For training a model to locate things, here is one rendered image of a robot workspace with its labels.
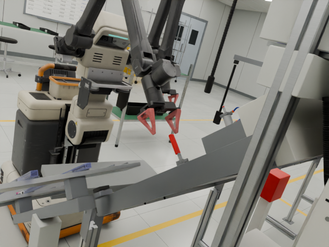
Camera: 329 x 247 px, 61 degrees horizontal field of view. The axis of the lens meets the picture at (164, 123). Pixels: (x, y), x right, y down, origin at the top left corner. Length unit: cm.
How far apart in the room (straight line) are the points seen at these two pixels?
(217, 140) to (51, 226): 50
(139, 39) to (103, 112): 77
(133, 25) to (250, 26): 1041
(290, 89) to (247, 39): 1078
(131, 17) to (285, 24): 61
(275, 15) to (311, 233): 38
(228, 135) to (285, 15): 27
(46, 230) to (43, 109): 105
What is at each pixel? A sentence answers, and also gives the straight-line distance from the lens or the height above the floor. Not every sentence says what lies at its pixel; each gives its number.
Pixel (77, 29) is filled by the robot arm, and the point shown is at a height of 128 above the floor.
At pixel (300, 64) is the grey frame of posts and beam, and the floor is 136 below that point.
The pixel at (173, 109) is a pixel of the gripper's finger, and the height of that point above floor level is 113.
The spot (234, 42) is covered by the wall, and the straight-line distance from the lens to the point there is 1158.
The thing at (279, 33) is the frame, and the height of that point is 140.
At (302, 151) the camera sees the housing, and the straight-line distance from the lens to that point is 60.
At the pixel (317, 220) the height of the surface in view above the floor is 113.
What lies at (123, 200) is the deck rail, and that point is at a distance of 94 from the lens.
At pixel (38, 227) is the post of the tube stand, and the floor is 80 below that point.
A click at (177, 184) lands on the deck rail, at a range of 73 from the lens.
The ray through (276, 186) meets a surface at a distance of 171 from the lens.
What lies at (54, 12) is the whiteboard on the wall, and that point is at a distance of 776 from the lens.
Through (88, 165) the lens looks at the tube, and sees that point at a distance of 62.
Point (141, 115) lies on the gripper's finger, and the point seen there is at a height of 110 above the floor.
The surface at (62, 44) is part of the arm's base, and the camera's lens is 144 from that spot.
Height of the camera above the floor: 135
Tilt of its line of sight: 17 degrees down
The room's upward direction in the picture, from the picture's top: 15 degrees clockwise
